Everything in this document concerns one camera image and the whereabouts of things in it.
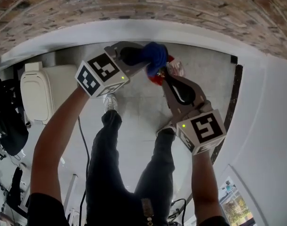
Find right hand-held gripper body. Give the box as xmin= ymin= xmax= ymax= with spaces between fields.
xmin=175 ymin=99 xmax=227 ymax=156

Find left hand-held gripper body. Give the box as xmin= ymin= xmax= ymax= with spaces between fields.
xmin=74 ymin=51 xmax=130 ymax=99

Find red fire extinguisher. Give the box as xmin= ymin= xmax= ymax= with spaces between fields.
xmin=145 ymin=54 xmax=189 ymax=87

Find blue cloth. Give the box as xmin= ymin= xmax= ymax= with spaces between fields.
xmin=142 ymin=41 xmax=169 ymax=79

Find red tag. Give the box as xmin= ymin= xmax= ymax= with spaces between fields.
xmin=167 ymin=56 xmax=187 ymax=79

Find person's right forearm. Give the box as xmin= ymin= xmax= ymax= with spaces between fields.
xmin=191 ymin=147 xmax=224 ymax=224

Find person's left forearm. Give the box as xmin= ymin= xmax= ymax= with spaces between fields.
xmin=30 ymin=86 xmax=90 ymax=205

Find black baseboard strip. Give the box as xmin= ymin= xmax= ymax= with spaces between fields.
xmin=224 ymin=55 xmax=244 ymax=166

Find person's left white sneaker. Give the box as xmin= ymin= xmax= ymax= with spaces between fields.
xmin=103 ymin=93 xmax=119 ymax=113

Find cream trash bin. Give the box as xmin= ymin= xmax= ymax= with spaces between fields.
xmin=20 ymin=61 xmax=79 ymax=126

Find person's black trousers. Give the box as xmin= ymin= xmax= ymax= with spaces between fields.
xmin=85 ymin=109 xmax=176 ymax=226

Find black office chair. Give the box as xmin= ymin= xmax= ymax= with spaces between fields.
xmin=0 ymin=73 xmax=29 ymax=157

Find person's black shirt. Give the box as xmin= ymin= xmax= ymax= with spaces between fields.
xmin=26 ymin=192 xmax=231 ymax=226

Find window with dark frame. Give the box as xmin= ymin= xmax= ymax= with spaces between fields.
xmin=218 ymin=176 xmax=255 ymax=226

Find black cable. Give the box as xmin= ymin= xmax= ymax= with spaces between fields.
xmin=77 ymin=116 xmax=91 ymax=226

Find beaded pendant strap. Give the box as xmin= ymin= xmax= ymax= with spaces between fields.
xmin=140 ymin=197 xmax=155 ymax=224

